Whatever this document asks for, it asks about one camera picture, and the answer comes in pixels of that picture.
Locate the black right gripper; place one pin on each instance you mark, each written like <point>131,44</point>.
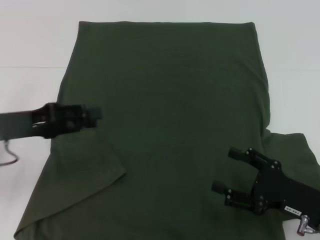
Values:
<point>287,190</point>

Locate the dark green t-shirt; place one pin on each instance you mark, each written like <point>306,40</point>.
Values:
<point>175,100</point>

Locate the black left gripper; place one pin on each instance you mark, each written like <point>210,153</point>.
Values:
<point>20,125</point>

